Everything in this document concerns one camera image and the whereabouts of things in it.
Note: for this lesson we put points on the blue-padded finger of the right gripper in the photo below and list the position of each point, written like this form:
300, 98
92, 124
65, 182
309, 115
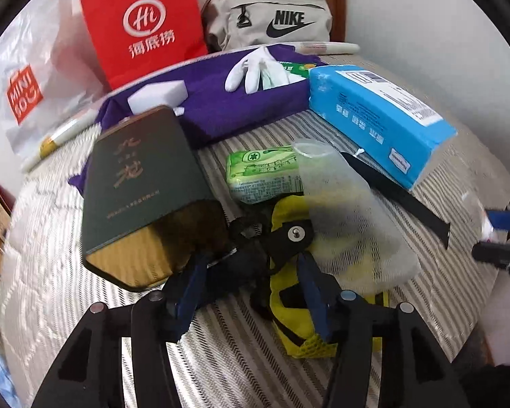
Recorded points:
499, 219

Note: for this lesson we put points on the dark green tea tin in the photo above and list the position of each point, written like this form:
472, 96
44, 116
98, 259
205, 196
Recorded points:
148, 206

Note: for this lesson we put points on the green tissue packet on towel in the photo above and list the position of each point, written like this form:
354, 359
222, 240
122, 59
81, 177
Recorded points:
297, 72

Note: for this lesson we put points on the grey Nike waist bag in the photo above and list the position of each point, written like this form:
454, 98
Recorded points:
234, 24

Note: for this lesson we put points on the yellow pouch with black straps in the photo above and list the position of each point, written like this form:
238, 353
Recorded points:
279, 296

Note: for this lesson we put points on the blue tissue pack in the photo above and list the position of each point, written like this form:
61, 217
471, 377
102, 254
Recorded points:
400, 132

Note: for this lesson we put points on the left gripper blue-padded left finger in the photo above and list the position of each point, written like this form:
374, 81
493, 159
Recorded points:
87, 371

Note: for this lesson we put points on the rolled patterned paper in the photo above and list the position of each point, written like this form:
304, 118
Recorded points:
86, 117

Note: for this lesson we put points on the white sponge block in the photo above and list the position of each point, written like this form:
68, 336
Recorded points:
170, 94

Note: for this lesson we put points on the red Haidilao paper bag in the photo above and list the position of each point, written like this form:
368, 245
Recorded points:
134, 38

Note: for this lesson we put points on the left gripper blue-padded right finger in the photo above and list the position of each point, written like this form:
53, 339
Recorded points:
415, 372

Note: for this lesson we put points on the green wet wipes pack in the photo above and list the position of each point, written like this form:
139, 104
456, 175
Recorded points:
255, 176

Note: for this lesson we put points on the translucent mesh pouch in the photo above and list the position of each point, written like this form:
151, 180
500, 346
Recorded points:
355, 240

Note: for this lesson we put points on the white Miniso plastic bag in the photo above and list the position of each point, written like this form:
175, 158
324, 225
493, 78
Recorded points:
45, 74

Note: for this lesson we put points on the purple towel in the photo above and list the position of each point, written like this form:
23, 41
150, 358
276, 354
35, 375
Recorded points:
211, 113

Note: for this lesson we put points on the striped quilted mattress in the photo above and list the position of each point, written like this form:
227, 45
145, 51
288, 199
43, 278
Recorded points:
230, 357

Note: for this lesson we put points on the white glove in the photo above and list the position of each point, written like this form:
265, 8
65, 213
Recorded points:
259, 69

